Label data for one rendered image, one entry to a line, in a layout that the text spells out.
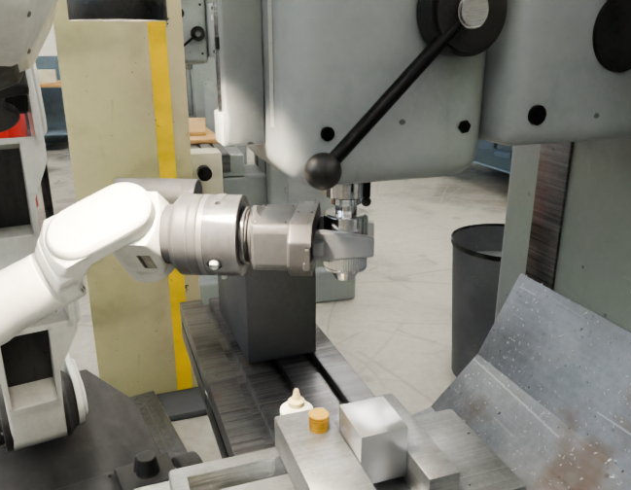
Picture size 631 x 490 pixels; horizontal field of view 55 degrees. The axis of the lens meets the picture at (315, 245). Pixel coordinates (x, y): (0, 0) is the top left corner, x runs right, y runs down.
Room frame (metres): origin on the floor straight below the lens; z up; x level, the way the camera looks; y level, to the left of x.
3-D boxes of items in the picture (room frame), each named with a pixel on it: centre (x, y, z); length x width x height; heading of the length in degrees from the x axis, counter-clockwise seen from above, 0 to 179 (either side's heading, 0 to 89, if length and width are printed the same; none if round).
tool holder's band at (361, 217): (0.62, -0.03, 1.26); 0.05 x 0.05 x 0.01
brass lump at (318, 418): (0.56, 0.00, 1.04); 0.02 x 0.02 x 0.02
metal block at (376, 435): (0.54, -0.06, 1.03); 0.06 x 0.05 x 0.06; 19
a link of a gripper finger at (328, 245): (0.59, -0.03, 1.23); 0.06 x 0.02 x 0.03; 85
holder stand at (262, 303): (1.01, 0.09, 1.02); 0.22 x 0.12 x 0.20; 21
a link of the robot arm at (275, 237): (0.62, 0.06, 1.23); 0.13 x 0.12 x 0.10; 175
